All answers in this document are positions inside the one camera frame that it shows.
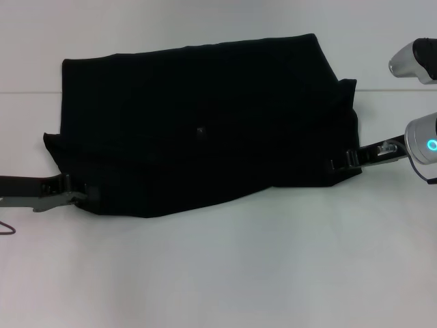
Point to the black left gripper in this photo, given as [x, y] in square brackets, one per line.
[27, 191]

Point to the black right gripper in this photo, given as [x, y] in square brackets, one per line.
[372, 158]

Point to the black shirt with FREE print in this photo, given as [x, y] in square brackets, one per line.
[205, 136]

